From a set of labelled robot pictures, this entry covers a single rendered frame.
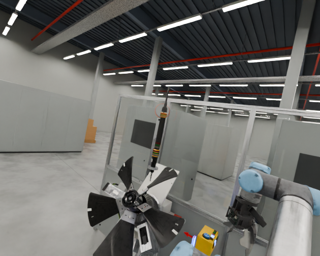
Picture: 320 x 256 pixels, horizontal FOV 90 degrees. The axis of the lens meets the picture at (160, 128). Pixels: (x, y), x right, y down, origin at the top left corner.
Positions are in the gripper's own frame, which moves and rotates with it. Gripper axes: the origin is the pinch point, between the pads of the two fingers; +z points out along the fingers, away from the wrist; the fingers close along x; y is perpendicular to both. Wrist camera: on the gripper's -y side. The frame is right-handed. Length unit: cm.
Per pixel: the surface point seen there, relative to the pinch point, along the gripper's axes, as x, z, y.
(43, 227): -176, 152, 124
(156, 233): -24.0, 19.7, 26.5
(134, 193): -48, 12, 40
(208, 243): -29.1, 25.7, -10.9
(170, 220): -31.9, 16.1, 16.9
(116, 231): -36, 31, 46
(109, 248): -30, 37, 48
